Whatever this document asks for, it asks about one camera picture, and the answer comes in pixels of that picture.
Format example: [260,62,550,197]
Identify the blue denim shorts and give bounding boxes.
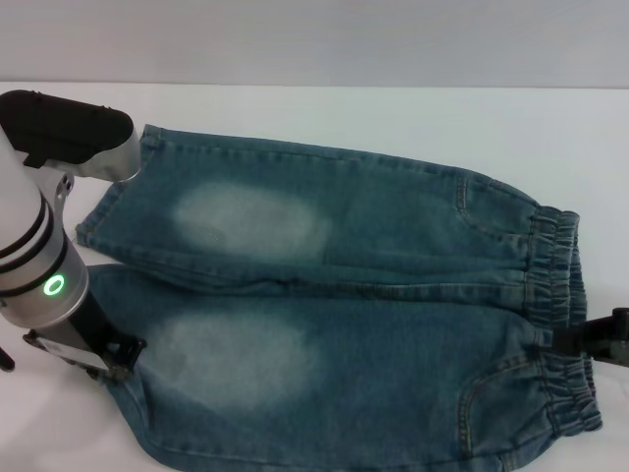
[74,123,603,472]

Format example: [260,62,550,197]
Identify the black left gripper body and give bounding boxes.
[23,291,118,369]

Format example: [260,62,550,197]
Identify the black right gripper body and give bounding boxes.
[593,306,629,368]

